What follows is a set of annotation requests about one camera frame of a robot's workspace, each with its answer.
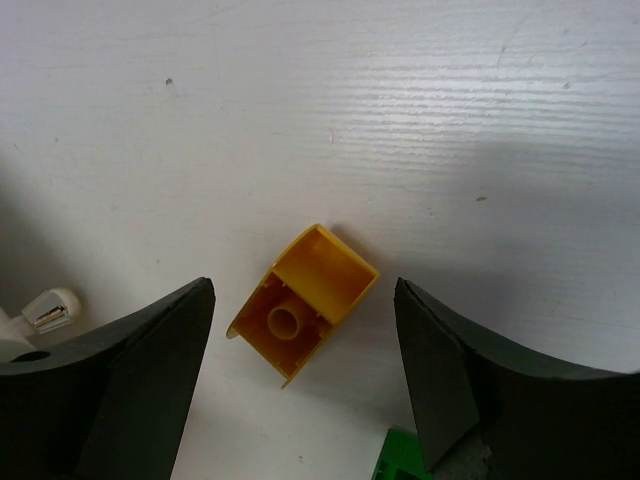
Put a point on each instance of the orange curved lego brick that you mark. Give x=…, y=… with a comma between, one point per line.
x=303, y=298

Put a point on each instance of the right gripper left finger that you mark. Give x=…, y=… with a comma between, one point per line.
x=111, y=403

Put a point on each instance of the green square lego brick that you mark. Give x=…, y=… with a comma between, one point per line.
x=400, y=457

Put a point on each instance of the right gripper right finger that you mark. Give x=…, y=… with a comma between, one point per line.
x=480, y=398

